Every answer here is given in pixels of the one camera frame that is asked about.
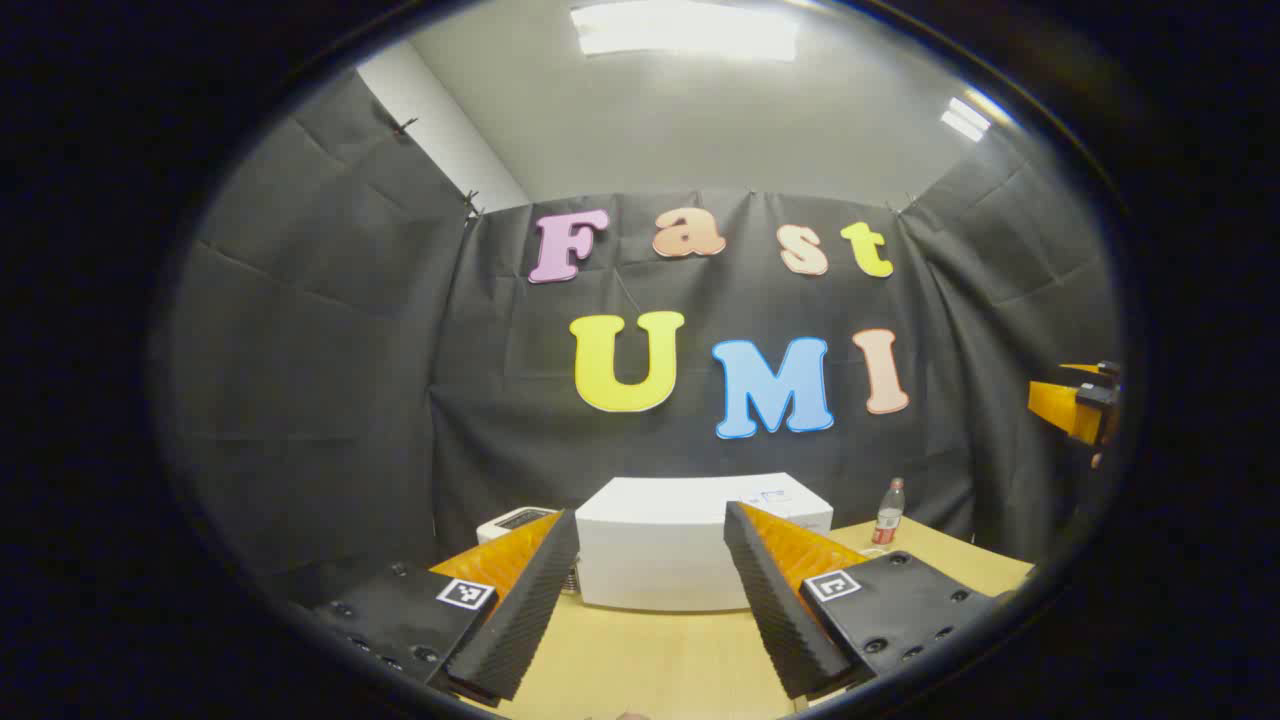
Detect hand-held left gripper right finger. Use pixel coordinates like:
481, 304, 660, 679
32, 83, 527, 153
722, 500, 1003, 701

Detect white toaster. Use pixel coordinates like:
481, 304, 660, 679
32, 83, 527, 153
476, 506, 561, 546

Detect black backdrop cloth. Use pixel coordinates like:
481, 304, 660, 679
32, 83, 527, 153
165, 70, 1123, 601

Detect ceiling light panel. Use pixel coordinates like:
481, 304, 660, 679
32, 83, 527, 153
570, 0, 801, 61
940, 95, 991, 143

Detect red label plastic bottle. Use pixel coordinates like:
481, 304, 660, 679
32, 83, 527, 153
872, 478, 907, 547

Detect white microwave oven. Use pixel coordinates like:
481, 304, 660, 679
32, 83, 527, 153
575, 473, 834, 613

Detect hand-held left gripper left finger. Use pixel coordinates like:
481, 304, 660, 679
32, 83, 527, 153
290, 508, 582, 706

